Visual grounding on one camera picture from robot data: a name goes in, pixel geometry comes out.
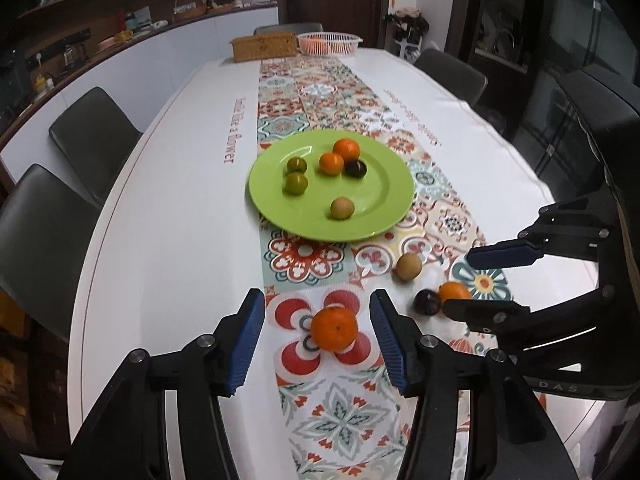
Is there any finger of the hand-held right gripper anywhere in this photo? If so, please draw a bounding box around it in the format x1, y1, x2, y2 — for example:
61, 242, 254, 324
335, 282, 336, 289
467, 195, 613, 269
442, 287, 616, 353

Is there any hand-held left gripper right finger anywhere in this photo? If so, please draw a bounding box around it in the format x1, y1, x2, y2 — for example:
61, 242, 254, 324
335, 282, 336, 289
369, 289, 573, 480

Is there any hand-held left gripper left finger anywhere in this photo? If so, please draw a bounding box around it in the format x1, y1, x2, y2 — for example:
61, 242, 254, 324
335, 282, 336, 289
57, 288, 267, 480

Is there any orange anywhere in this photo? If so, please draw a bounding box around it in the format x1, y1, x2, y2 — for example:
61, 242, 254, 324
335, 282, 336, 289
437, 281, 473, 306
333, 138, 361, 162
310, 306, 359, 352
319, 152, 346, 176

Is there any brown round fruit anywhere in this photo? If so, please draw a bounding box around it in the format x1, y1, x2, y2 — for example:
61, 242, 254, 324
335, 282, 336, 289
395, 252, 423, 281
329, 197, 355, 221

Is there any green plate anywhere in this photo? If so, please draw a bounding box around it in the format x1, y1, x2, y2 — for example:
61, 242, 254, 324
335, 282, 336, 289
247, 129, 416, 242

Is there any patterned table runner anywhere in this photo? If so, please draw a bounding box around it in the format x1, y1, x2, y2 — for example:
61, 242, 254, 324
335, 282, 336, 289
255, 55, 511, 480

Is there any glass sliding door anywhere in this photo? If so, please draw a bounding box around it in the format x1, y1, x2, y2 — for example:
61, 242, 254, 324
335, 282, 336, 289
465, 0, 640, 171

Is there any grey dining chair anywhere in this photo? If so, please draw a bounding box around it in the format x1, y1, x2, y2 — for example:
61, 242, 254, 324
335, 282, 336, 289
414, 49, 489, 107
48, 86, 144, 206
0, 163, 103, 342
253, 22, 324, 37

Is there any dark clothes pile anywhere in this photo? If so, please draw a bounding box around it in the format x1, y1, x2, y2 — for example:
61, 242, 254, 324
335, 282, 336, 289
384, 7, 430, 44

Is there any pink plastic basket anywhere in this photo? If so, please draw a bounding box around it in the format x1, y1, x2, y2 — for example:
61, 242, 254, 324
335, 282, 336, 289
297, 31, 364, 57

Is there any dark wooden door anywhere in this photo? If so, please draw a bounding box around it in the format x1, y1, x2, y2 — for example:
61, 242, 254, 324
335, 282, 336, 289
280, 0, 387, 51

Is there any wicker box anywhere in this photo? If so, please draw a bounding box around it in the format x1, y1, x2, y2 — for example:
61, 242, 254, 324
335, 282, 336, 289
230, 31, 298, 63

